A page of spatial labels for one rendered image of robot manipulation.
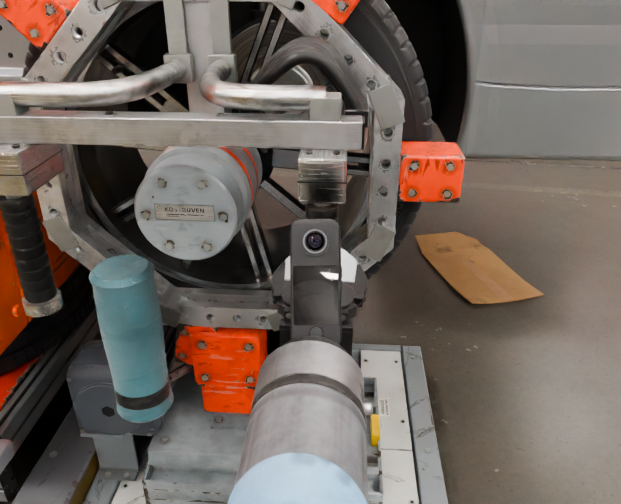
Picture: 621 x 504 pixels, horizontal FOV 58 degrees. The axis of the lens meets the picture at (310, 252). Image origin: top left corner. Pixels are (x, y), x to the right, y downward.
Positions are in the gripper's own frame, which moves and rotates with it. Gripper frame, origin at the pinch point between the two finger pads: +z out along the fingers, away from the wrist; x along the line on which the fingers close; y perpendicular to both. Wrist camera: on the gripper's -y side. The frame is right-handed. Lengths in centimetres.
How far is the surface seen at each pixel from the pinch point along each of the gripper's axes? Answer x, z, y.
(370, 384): 11, 56, 68
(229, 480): -20, 24, 68
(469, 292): 51, 126, 81
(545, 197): 110, 228, 82
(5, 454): -49, 2, 39
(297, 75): -9, 67, -8
